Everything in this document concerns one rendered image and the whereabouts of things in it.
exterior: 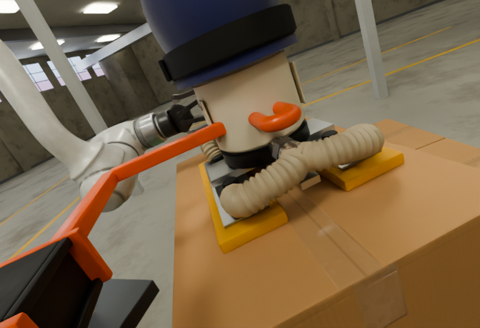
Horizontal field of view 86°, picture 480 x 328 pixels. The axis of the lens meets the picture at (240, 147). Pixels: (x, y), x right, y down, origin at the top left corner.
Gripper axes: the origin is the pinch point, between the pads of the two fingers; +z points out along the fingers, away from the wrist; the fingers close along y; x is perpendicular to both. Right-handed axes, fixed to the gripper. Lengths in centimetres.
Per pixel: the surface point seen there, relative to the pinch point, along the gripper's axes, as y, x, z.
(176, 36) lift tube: -14.9, 33.5, -2.5
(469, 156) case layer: 54, -7, 72
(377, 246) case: 13, 52, 9
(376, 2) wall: 25, -1211, 781
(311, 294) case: 13, 54, 1
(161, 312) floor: 106, -43, -86
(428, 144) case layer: 54, -25, 71
